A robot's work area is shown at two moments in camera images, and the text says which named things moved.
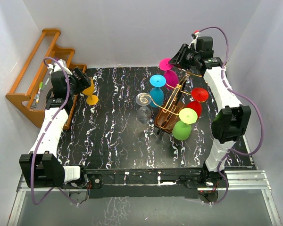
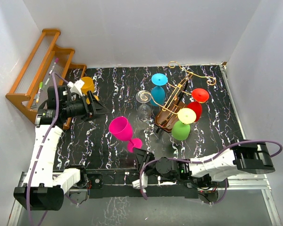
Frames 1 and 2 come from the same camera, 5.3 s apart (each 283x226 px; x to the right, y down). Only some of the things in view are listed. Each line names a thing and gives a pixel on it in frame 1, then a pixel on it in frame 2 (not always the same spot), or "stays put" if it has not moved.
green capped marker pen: [41, 85] stays put
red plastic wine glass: [200, 95] stays put
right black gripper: [178, 60] → [143, 157]
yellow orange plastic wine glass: [92, 99] stays put
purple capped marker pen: [51, 71] stays put
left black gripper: [84, 82] → [94, 108]
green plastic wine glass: [181, 130] stays put
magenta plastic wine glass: [171, 78] → [120, 127]
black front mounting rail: [147, 182] stays put
